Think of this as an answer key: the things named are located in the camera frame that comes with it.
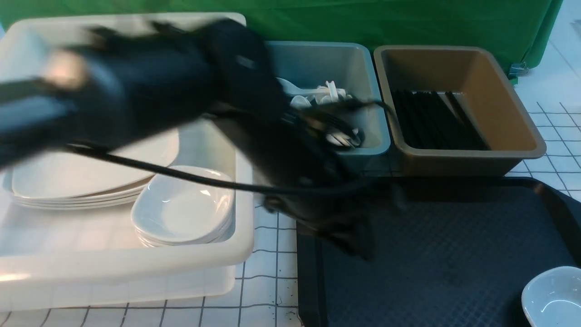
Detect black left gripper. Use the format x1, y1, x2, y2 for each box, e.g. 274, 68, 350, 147
213, 109, 377, 262

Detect small white bowl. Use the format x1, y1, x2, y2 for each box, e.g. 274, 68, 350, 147
521, 266, 581, 327

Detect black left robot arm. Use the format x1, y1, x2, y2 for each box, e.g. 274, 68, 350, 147
1, 19, 375, 261

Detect pile of white spoons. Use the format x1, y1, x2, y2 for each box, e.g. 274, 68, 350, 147
277, 77, 365, 151

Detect teal plastic spoon bin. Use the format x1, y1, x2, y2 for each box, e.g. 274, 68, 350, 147
267, 41, 391, 173

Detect black chopsticks in bin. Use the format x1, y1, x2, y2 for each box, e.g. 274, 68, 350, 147
391, 90, 490, 151

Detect stack of small white bowls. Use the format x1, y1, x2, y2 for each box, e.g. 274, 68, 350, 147
131, 174, 235, 247

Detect black serving tray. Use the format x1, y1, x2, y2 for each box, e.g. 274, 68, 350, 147
297, 177, 580, 327

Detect brown plastic chopstick bin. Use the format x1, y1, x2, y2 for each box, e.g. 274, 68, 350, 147
373, 45, 547, 176

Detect stack of white square plates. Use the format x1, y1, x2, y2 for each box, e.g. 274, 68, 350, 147
5, 129, 180, 202

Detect metal binder clip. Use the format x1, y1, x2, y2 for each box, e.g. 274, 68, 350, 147
507, 62, 529, 79

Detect green backdrop cloth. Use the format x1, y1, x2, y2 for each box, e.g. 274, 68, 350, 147
1, 0, 561, 70

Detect large white plastic bin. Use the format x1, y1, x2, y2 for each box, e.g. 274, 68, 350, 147
0, 15, 255, 311

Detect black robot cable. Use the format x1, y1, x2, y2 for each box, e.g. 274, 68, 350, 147
64, 98, 400, 197

